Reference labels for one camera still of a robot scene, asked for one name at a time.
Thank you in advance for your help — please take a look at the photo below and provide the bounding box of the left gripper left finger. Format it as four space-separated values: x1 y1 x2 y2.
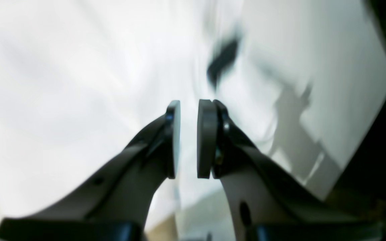
0 100 181 241

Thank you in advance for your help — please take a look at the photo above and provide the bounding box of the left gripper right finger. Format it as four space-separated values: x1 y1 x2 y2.
197 99 384 241

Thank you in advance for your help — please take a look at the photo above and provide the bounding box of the white printed t-shirt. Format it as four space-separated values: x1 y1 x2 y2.
0 0 278 233

